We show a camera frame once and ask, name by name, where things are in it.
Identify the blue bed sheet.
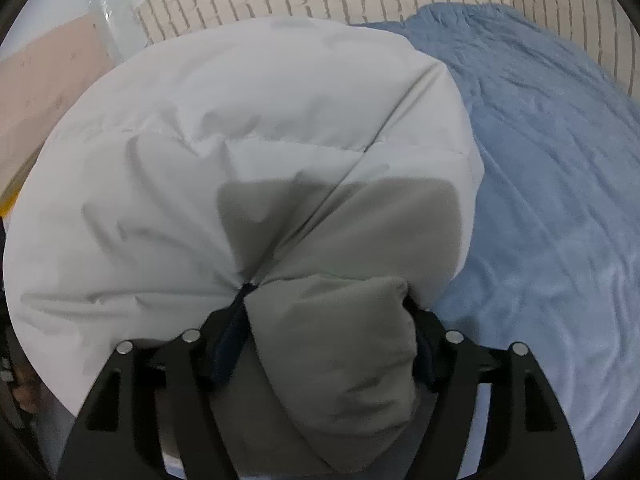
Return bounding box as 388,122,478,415
350,2,640,480

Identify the yellow strip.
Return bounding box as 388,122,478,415
0,187,22,217

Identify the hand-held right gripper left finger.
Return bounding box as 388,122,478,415
57,282,258,480

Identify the peach panel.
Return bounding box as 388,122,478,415
0,14,117,196

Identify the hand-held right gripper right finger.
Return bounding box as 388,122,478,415
402,297,586,480

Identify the white puffer jacket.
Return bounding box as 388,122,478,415
2,16,483,476

